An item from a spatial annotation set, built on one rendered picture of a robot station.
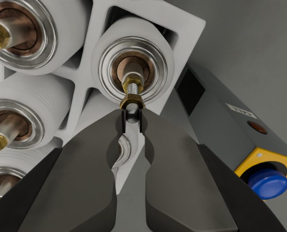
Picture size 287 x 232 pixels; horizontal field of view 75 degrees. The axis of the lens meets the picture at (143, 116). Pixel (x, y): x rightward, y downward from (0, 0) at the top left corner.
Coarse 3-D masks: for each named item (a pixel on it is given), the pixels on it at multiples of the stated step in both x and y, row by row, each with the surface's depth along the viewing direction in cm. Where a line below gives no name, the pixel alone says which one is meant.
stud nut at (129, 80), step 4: (128, 76) 17; (132, 76) 17; (136, 76) 17; (128, 80) 17; (132, 80) 17; (136, 80) 17; (140, 80) 17; (124, 84) 17; (128, 84) 17; (140, 84) 17; (124, 88) 17; (140, 88) 17; (140, 92) 17
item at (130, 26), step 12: (120, 24) 19; (132, 24) 19; (144, 24) 20; (108, 36) 19; (120, 36) 18; (144, 36) 19; (156, 36) 19; (96, 48) 19; (168, 48) 20; (96, 60) 20; (168, 60) 20; (96, 72) 20; (168, 72) 21; (96, 84) 22; (168, 84) 22; (108, 96) 22; (156, 96) 22
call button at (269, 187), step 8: (256, 176) 20; (264, 176) 19; (272, 176) 19; (280, 176) 19; (248, 184) 20; (256, 184) 19; (264, 184) 19; (272, 184) 19; (280, 184) 19; (256, 192) 20; (264, 192) 20; (272, 192) 20; (280, 192) 20
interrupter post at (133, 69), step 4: (128, 64) 20; (132, 64) 19; (136, 64) 20; (124, 68) 20; (128, 68) 19; (132, 68) 18; (136, 68) 19; (140, 68) 19; (124, 72) 18; (128, 72) 18; (132, 72) 17; (136, 72) 18; (140, 72) 18; (124, 76) 18; (140, 76) 18; (124, 80) 18
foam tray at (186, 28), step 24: (96, 0) 23; (120, 0) 23; (144, 0) 23; (96, 24) 24; (168, 24) 24; (192, 24) 25; (192, 48) 26; (0, 72) 27; (72, 72) 27; (168, 96) 30; (72, 120) 32; (120, 168) 39
